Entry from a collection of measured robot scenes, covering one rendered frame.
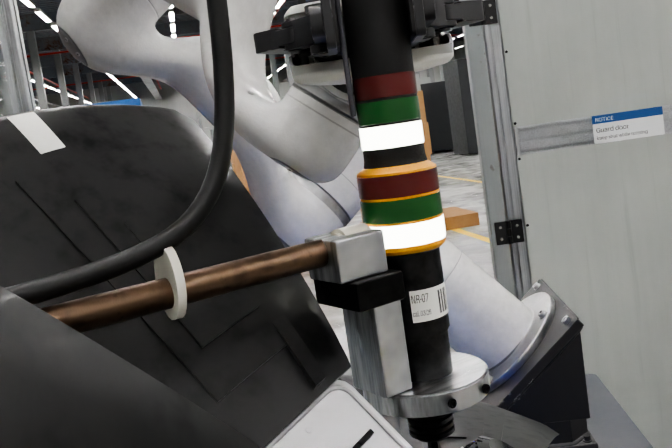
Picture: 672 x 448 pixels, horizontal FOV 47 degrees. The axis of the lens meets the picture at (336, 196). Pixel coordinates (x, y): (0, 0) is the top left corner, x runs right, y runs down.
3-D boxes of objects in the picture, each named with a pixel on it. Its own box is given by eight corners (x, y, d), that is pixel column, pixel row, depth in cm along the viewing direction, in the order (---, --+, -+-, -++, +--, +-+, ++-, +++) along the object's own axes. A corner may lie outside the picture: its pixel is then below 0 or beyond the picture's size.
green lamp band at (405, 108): (384, 123, 39) (381, 99, 39) (346, 128, 42) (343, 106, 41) (434, 116, 41) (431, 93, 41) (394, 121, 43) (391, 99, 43)
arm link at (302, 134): (71, 30, 74) (299, 184, 60) (153, -118, 73) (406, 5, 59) (133, 60, 82) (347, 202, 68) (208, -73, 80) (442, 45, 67)
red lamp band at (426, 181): (393, 200, 38) (389, 176, 38) (343, 200, 42) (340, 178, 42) (456, 186, 41) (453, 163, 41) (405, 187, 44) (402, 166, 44)
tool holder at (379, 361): (388, 445, 37) (359, 243, 36) (310, 410, 42) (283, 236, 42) (518, 386, 42) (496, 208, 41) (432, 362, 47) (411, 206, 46)
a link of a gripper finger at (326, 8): (341, 58, 45) (341, 46, 39) (288, 66, 45) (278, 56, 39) (333, 3, 45) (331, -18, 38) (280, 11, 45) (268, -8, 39)
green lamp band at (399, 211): (396, 226, 39) (393, 202, 38) (347, 223, 42) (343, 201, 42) (460, 210, 41) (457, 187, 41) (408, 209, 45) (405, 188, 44)
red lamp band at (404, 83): (380, 98, 39) (377, 73, 39) (342, 104, 41) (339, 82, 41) (430, 91, 41) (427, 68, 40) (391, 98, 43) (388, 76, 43)
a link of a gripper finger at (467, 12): (501, 21, 48) (468, 18, 43) (391, 43, 52) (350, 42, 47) (498, 2, 48) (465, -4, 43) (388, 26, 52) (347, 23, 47)
